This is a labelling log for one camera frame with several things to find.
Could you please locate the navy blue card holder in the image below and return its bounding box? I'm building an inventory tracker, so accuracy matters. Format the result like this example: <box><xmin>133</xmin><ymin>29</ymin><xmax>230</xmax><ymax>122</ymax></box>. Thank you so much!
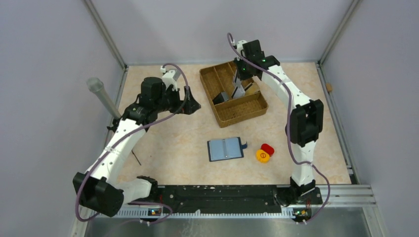
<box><xmin>207</xmin><ymin>137</ymin><xmax>248</xmax><ymax>162</ymax></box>

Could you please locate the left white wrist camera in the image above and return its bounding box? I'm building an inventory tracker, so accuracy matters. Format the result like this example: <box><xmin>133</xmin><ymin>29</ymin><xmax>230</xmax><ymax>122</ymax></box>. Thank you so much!
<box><xmin>160</xmin><ymin>66</ymin><xmax>181</xmax><ymax>91</ymax></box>

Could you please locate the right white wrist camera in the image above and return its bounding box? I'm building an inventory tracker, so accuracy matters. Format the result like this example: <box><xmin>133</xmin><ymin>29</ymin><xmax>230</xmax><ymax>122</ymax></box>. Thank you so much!
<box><xmin>236</xmin><ymin>40</ymin><xmax>247</xmax><ymax>57</ymax></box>

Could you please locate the silver card in tray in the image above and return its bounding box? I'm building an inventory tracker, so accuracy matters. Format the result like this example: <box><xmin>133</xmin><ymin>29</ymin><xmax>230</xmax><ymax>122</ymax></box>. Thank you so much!
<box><xmin>232</xmin><ymin>86</ymin><xmax>246</xmax><ymax>99</ymax></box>

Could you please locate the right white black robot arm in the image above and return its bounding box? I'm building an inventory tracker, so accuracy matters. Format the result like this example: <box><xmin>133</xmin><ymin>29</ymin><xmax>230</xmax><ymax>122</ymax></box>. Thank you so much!
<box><xmin>228</xmin><ymin>35</ymin><xmax>324</xmax><ymax>203</ymax></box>

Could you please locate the grey microphone on tripod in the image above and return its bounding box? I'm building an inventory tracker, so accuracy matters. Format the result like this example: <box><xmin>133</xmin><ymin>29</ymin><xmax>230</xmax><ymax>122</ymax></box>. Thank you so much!
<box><xmin>86</xmin><ymin>77</ymin><xmax>121</xmax><ymax>119</ymax></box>

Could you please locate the red toy block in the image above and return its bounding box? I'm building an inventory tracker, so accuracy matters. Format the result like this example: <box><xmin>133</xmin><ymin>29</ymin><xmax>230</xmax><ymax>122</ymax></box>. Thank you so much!
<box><xmin>261</xmin><ymin>143</ymin><xmax>275</xmax><ymax>156</ymax></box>

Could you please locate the small brown block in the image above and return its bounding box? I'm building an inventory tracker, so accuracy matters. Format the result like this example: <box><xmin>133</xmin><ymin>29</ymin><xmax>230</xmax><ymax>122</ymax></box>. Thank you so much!
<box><xmin>325</xmin><ymin>82</ymin><xmax>333</xmax><ymax>93</ymax></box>

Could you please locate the dark grey credit card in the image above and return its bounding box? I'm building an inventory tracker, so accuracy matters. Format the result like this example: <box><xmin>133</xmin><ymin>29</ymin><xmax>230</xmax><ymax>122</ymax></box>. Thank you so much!
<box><xmin>212</xmin><ymin>91</ymin><xmax>229</xmax><ymax>105</ymax></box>

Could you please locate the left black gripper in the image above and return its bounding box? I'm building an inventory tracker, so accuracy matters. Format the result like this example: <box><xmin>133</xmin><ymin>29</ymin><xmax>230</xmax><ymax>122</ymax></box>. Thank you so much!
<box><xmin>154</xmin><ymin>84</ymin><xmax>200</xmax><ymax>114</ymax></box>

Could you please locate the yellow round toy block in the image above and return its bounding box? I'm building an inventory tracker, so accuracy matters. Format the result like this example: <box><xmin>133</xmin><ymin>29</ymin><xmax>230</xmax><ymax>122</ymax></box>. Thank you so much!
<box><xmin>256</xmin><ymin>149</ymin><xmax>271</xmax><ymax>163</ymax></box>

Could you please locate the woven brown divided tray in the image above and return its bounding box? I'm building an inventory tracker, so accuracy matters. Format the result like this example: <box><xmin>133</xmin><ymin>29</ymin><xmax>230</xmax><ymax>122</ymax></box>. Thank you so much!
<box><xmin>199</xmin><ymin>61</ymin><xmax>268</xmax><ymax>128</ymax></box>

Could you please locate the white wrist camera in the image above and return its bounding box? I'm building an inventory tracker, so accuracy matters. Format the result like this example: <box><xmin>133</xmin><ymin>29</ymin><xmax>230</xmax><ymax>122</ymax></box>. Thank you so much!
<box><xmin>236</xmin><ymin>40</ymin><xmax>247</xmax><ymax>57</ymax></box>
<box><xmin>160</xmin><ymin>66</ymin><xmax>181</xmax><ymax>91</ymax></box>

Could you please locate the gold card in tray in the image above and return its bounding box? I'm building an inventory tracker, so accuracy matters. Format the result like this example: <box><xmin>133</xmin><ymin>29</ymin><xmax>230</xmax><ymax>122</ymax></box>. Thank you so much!
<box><xmin>245</xmin><ymin>82</ymin><xmax>260</xmax><ymax>96</ymax></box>

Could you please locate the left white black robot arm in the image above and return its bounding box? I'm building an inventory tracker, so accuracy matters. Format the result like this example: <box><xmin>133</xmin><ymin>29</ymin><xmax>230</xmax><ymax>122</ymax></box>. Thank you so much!
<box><xmin>73</xmin><ymin>77</ymin><xmax>201</xmax><ymax>220</ymax></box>

